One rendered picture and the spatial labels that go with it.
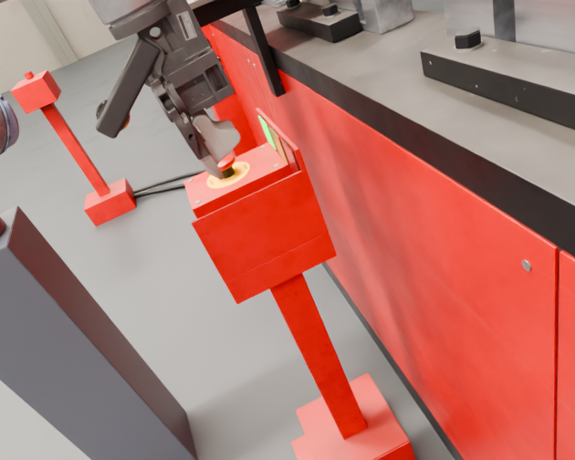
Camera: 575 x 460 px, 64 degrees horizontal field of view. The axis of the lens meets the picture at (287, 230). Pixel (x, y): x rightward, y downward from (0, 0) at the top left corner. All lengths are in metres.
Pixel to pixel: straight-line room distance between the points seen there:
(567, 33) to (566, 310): 0.23
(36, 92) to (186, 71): 2.06
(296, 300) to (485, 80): 0.47
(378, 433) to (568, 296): 0.77
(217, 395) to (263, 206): 0.97
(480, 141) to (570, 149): 0.07
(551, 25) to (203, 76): 0.34
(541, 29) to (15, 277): 0.86
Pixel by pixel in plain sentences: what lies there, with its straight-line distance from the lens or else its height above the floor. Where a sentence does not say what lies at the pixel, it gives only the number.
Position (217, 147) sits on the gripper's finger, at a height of 0.87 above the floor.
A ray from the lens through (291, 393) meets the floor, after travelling 1.38.
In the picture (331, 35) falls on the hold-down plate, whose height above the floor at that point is 0.89.
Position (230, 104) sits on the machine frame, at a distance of 1.86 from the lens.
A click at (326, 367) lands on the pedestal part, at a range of 0.92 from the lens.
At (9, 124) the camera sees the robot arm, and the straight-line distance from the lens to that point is 1.01.
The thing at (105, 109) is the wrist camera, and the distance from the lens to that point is 0.55.
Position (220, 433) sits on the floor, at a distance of 1.40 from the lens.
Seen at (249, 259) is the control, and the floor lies 0.72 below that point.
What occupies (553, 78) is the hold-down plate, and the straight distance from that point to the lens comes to 0.43.
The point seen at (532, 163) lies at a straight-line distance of 0.38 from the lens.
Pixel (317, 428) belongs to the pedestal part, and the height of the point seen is 0.12.
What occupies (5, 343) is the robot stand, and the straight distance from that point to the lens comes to 1.04.
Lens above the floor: 1.08
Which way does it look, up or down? 34 degrees down
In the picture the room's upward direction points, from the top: 23 degrees counter-clockwise
